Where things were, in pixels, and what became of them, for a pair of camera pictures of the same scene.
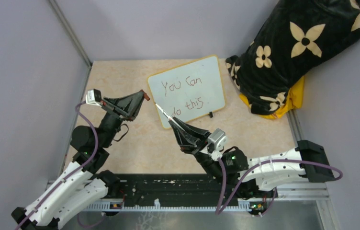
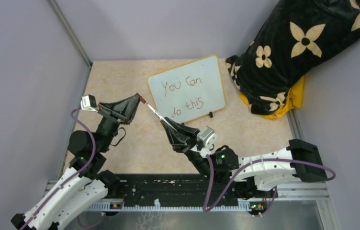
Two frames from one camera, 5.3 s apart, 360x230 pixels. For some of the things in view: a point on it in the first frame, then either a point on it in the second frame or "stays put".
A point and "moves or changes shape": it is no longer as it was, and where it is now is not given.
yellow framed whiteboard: x=188 y=91 stays put
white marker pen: x=165 y=113 to x=156 y=112
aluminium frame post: x=69 y=28 stays put
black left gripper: x=125 y=107 stays put
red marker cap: x=146 y=97 moves or changes shape
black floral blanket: x=298 y=33 stays put
